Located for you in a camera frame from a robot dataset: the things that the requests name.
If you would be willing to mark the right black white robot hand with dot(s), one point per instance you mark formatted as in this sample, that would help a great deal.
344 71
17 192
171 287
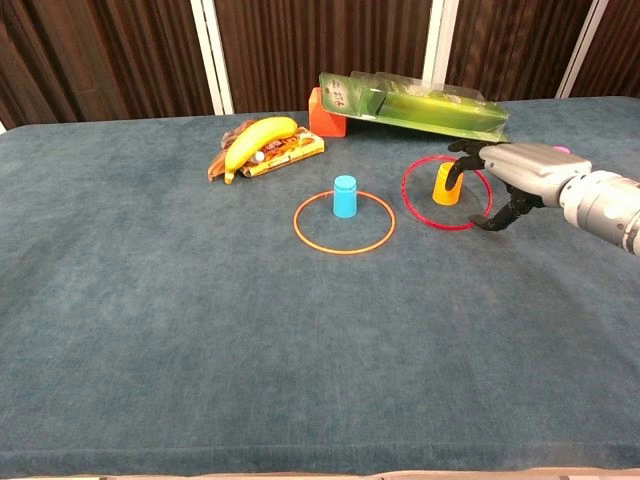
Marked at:
530 170

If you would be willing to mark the pink cup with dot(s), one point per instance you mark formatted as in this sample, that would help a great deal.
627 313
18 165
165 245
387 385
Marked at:
561 148

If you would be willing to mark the orange cup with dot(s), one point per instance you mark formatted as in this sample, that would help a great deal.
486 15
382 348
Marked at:
440 192

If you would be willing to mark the blue cup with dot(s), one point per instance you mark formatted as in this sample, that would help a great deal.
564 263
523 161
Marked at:
345 200

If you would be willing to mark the green blister package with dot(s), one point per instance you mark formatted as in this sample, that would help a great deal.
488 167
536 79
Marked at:
430 107

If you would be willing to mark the dark brown slatted panel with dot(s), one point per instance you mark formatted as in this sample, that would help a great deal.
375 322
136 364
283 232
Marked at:
620 50
100 55
325 45
510 45

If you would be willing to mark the orange block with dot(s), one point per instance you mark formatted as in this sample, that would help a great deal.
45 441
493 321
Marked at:
325 122

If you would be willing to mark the orange snack package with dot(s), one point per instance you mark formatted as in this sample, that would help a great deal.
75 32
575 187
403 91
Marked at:
295 147

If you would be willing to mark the yellow banana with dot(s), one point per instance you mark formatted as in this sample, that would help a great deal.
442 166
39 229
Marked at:
255 140

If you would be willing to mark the brown snack bag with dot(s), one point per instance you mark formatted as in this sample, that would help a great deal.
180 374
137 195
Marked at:
217 167

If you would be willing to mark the blue table cloth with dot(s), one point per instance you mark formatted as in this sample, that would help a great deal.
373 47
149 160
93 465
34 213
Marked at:
200 325

